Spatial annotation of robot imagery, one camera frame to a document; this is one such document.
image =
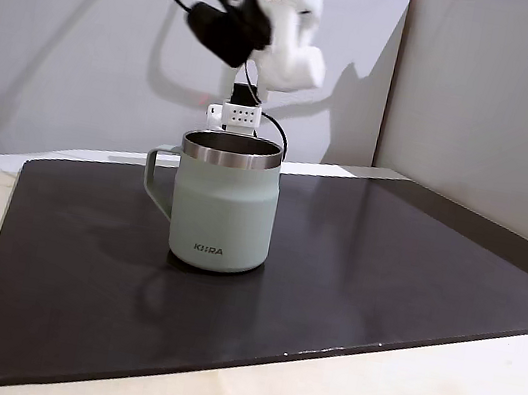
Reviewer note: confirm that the green mug, steel rim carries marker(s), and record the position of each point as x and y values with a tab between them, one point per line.
221	210

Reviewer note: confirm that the dark table mat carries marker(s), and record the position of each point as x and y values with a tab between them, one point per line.
333	270

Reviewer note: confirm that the black camera box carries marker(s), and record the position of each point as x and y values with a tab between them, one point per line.
220	33

